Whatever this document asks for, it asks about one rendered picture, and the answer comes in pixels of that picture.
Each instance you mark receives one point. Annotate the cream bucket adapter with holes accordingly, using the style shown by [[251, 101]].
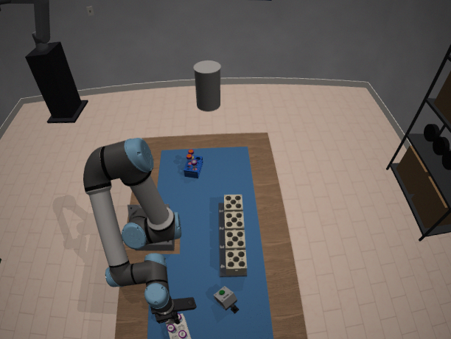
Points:
[[232, 222], [232, 203], [234, 237]]

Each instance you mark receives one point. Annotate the white tube rack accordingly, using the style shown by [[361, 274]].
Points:
[[179, 327]]

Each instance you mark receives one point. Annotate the blue bench mat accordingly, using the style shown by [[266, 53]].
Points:
[[195, 272]]

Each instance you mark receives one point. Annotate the blue tube rack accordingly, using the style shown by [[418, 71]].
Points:
[[194, 173]]

